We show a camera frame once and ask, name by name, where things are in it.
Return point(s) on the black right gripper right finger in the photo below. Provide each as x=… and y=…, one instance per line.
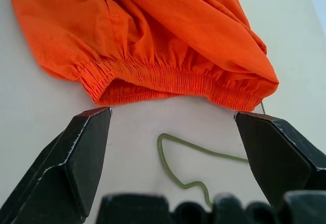
x=282, y=155

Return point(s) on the orange cloth garment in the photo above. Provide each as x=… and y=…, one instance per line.
x=152, y=30

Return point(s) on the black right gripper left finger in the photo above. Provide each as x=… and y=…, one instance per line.
x=58, y=178

